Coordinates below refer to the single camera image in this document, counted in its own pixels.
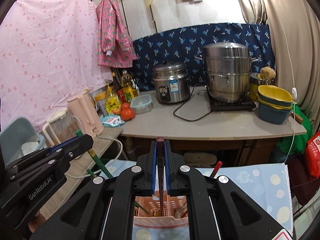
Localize red chopstick dark band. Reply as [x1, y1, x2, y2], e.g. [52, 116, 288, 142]
[177, 161, 222, 218]

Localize green chopstick gold band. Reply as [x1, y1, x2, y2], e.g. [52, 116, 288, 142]
[86, 169, 149, 214]

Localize blue spotted tablecloth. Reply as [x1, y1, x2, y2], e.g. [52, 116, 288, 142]
[106, 160, 293, 239]

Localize pink electric kettle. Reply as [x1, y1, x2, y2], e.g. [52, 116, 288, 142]
[67, 90, 104, 138]

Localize beige curtain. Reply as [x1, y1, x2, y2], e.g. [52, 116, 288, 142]
[238, 0, 319, 129]

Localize pink perforated utensil holder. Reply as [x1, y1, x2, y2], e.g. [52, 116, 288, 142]
[133, 191, 188, 229]

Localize black power cord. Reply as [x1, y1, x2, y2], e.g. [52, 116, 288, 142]
[172, 83, 213, 123]

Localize silver rice cooker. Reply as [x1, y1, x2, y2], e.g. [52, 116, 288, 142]
[153, 62, 190, 105]

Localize blue patterned cloth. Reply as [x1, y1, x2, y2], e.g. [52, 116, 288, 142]
[129, 23, 275, 92]

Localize white cable with switch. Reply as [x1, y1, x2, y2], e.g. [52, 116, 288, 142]
[273, 4, 299, 164]

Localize brown loofah sponge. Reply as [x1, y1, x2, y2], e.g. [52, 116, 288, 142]
[259, 66, 276, 80]

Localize white glass kettle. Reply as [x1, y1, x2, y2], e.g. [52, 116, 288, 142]
[42, 107, 81, 145]

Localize pink dotted curtain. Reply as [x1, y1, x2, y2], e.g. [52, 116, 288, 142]
[1, 0, 111, 131]

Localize grey kitchen counter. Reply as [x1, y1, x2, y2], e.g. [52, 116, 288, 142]
[37, 86, 308, 221]

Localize clear food container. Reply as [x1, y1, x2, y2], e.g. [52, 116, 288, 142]
[130, 94, 153, 115]

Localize stacked yellow blue bowls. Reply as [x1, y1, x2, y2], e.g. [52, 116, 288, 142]
[257, 85, 293, 125]

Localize stainless steamer pot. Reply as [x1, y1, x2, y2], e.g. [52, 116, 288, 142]
[194, 42, 258, 103]

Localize black induction cooker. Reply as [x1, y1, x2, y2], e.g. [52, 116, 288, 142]
[207, 89, 256, 112]

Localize red tomato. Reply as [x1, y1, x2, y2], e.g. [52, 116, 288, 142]
[120, 102, 136, 121]

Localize red plastic bag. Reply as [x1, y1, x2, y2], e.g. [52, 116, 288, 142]
[304, 132, 320, 179]

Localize yellow oil bottle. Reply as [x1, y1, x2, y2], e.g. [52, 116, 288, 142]
[121, 70, 138, 103]

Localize purple brown chopstick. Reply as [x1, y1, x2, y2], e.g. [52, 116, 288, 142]
[156, 137, 165, 216]

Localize pink patterned apron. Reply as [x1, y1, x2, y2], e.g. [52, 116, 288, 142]
[96, 0, 137, 68]

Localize blue white snack packet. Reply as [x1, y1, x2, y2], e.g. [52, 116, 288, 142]
[100, 114, 125, 128]

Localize green plastic bag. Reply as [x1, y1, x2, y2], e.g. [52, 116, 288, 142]
[277, 105, 313, 156]

